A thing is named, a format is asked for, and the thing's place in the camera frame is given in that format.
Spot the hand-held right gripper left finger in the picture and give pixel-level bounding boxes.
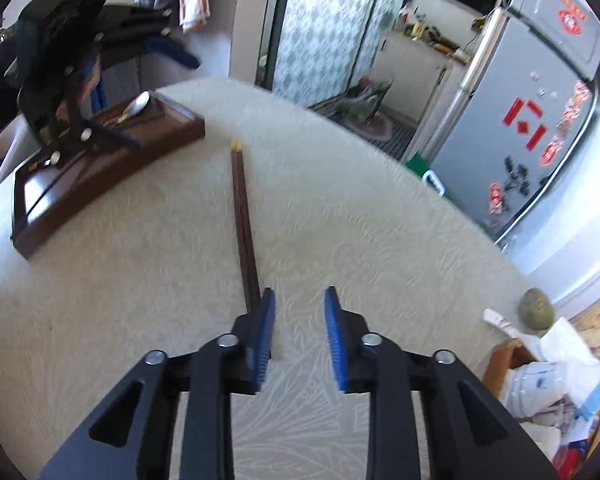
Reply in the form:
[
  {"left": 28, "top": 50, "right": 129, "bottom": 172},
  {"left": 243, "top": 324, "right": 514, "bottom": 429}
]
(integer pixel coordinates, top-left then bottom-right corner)
[{"left": 39, "top": 287, "right": 277, "bottom": 480}]

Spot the white kitchen cabinet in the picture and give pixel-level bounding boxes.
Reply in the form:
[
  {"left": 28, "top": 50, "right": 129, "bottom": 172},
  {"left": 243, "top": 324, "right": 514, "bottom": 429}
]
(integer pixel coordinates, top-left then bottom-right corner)
[{"left": 375, "top": 30, "right": 461, "bottom": 126}]

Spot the patterned sliding door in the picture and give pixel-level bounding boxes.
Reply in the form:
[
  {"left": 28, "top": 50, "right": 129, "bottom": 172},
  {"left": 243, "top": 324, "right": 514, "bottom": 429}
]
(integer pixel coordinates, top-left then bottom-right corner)
[{"left": 257, "top": 0, "right": 416, "bottom": 111}]

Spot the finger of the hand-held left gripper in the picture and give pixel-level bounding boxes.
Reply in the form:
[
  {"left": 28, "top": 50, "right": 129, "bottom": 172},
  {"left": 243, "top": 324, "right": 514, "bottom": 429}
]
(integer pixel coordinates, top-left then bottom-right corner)
[
  {"left": 97, "top": 5, "right": 202, "bottom": 70},
  {"left": 45, "top": 55, "right": 142, "bottom": 166}
]

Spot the white ceramic spoon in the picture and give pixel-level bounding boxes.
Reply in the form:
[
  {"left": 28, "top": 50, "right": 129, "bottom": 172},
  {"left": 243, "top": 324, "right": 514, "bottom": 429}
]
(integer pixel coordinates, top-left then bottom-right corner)
[{"left": 482, "top": 308, "right": 523, "bottom": 339}]

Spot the pile of slippers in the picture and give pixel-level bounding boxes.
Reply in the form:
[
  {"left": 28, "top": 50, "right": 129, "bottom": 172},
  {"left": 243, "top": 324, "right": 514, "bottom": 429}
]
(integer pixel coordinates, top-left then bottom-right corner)
[{"left": 340, "top": 77, "right": 396, "bottom": 126}]

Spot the light wooden tray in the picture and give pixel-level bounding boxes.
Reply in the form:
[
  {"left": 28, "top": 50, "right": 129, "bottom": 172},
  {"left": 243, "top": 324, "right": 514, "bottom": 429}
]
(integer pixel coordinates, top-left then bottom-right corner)
[{"left": 482, "top": 338, "right": 538, "bottom": 401}]

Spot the blue and white porcelain cup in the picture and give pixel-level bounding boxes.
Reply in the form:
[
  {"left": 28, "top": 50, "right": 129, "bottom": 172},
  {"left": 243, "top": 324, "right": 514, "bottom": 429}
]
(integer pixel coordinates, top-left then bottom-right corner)
[{"left": 505, "top": 360, "right": 571, "bottom": 421}]

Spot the blue and white carton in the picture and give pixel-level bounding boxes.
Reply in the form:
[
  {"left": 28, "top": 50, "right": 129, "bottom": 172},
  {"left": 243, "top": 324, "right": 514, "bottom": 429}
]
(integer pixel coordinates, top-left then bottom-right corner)
[{"left": 555, "top": 360, "right": 600, "bottom": 426}]

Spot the large metal spoon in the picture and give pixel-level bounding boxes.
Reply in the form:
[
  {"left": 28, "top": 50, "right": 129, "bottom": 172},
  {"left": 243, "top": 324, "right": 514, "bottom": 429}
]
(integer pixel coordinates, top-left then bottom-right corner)
[{"left": 105, "top": 91, "right": 151, "bottom": 126}]

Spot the dark wooden tray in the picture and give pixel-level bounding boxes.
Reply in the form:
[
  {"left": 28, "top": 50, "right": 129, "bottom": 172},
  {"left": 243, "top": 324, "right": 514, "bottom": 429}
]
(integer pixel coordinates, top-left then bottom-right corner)
[{"left": 11, "top": 91, "right": 207, "bottom": 260}]

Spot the grey refrigerator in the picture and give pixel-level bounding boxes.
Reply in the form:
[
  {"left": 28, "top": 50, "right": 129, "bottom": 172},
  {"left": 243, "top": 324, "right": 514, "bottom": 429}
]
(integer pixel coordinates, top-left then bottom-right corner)
[{"left": 427, "top": 7, "right": 600, "bottom": 246}]

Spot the dark floor mat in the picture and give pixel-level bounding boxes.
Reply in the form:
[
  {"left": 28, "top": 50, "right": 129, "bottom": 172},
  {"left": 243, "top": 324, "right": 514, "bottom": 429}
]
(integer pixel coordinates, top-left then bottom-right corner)
[{"left": 310, "top": 100, "right": 416, "bottom": 161}]

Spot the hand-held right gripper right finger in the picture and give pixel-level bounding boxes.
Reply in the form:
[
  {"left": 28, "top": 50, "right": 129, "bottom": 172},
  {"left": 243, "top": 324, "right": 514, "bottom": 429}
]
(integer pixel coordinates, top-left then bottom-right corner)
[{"left": 323, "top": 286, "right": 563, "bottom": 480}]

